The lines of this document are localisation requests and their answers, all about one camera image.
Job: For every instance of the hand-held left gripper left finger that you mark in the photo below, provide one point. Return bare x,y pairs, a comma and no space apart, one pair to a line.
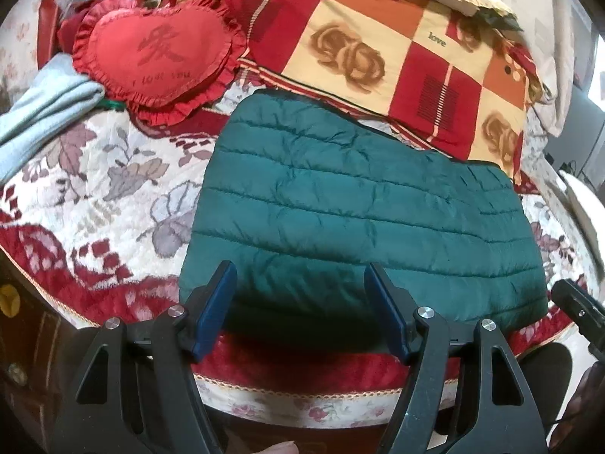
215,312

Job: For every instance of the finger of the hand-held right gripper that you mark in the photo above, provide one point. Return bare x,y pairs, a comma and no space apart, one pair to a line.
579,305

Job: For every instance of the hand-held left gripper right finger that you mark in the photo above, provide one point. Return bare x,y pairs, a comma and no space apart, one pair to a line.
387,312

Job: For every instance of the green puffer jacket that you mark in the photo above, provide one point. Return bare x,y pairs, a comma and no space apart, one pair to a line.
354,198

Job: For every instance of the person's left hand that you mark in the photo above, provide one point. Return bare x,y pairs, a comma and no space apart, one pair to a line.
281,448

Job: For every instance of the pale floral bed sheet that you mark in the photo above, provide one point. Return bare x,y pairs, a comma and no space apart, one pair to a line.
283,404

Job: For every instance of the red and white floral blanket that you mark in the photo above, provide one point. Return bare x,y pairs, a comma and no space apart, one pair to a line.
94,198

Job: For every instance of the red heart-shaped frilled pillow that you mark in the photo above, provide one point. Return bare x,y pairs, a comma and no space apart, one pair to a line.
156,56

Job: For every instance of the light blue folded cloth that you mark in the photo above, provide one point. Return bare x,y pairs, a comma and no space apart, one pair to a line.
42,104

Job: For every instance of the white curtain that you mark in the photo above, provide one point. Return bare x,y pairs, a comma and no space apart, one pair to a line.
553,33

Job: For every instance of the red checkered rose quilt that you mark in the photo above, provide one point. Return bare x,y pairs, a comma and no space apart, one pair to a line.
331,9

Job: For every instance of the red bag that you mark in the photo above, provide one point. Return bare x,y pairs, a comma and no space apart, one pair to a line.
51,4

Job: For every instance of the dark wooden bed frame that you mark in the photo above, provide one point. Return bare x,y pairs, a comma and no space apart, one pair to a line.
28,364

